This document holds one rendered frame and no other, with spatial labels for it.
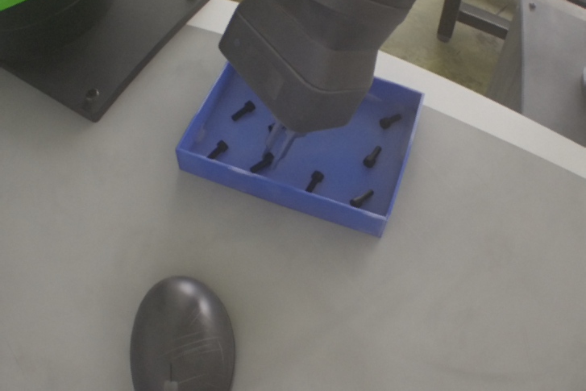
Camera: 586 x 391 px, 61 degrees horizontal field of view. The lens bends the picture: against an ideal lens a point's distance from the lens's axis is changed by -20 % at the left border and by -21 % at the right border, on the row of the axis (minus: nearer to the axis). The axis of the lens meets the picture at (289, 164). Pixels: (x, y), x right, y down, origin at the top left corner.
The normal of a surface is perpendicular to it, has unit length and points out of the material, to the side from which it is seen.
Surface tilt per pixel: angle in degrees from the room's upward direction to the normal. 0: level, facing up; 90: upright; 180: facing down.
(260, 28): 59
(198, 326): 21
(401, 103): 90
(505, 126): 0
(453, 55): 0
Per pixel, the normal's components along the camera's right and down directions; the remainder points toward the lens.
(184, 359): 0.25, -0.38
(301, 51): -0.69, 0.12
